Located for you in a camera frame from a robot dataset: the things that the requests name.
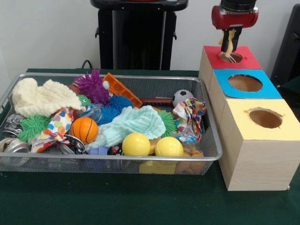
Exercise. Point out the wooden box with three holes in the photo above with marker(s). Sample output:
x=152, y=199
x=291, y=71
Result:
x=257, y=164

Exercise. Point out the orange toy basketball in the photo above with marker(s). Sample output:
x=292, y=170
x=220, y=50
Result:
x=84, y=130

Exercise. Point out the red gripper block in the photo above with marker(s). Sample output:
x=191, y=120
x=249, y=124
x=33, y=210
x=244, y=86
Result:
x=234, y=20

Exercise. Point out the dark green tablecloth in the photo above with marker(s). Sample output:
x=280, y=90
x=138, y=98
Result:
x=140, y=201

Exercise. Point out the shallow mesh bin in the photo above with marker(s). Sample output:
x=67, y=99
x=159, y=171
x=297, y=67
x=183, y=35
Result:
x=47, y=166

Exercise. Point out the cream knitted cloth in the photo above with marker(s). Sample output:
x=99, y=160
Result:
x=42, y=98

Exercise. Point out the purple spiky toy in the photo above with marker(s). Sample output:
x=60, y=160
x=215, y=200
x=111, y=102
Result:
x=92, y=87

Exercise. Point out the colourful polka dot cloth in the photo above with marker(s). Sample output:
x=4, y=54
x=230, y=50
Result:
x=187, y=112
x=58, y=122

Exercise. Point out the mint green cloth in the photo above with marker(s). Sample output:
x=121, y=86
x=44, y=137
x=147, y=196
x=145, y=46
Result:
x=136, y=122

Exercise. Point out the smooth yellow ball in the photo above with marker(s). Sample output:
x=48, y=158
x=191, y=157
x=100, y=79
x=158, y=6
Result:
x=136, y=145

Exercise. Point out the orange toy brick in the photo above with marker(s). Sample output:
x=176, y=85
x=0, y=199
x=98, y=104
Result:
x=117, y=86

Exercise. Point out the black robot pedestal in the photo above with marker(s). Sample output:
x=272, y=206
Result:
x=140, y=35

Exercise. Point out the small soccer ball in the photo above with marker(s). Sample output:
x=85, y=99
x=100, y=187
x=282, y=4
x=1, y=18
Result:
x=182, y=96

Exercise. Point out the black upright panel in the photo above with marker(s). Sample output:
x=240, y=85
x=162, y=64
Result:
x=290, y=47

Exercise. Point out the yellow tennis ball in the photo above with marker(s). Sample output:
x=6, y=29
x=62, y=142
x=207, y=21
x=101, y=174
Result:
x=168, y=147

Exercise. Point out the dark green cloth side table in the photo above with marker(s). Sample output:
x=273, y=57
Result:
x=293, y=90

